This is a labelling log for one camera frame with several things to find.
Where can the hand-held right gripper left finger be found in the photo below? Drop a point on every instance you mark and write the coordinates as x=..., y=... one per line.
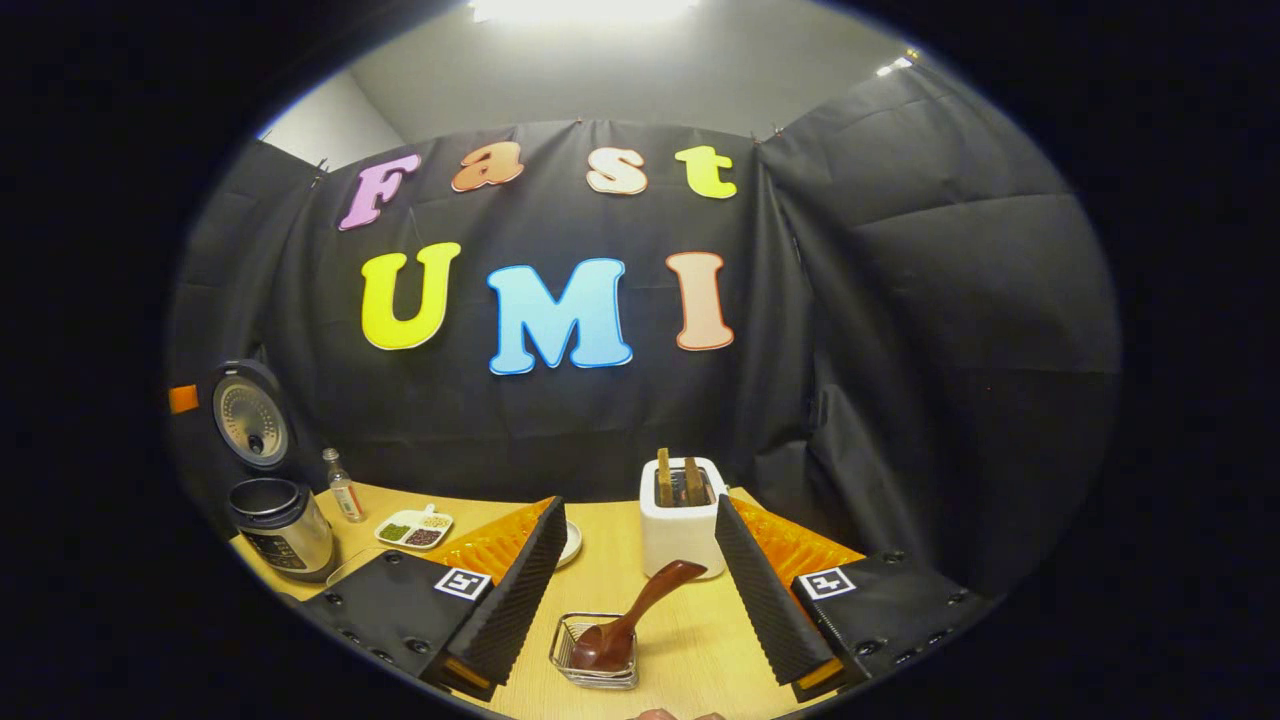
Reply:
x=510, y=610

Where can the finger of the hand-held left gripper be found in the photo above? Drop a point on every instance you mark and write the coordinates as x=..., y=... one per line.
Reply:
x=183, y=399

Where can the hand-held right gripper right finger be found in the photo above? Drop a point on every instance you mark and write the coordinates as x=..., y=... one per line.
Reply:
x=765, y=610

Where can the dark wooden spoon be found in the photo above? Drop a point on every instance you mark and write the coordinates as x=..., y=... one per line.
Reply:
x=605, y=645

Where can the clear square chopstick holder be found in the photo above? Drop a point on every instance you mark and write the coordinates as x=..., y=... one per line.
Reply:
x=598, y=681

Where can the black and silver rice cooker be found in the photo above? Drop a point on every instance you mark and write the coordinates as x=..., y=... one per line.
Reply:
x=285, y=535

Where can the white ceramic utensil holder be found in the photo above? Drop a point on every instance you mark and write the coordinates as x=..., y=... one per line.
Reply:
x=680, y=545

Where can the round white plate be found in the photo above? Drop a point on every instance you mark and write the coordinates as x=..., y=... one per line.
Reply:
x=572, y=545

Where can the white divided dish with beans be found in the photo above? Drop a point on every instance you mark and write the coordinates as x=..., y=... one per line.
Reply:
x=413, y=530

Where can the small clear bottle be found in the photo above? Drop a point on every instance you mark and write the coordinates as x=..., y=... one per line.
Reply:
x=346, y=495

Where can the black backdrop cloth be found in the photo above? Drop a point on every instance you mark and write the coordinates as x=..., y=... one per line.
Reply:
x=900, y=350

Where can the small ceiling light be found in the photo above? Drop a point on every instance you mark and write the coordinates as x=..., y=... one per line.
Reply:
x=893, y=66

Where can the large ceiling light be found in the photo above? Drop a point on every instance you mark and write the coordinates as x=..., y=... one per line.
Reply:
x=585, y=8

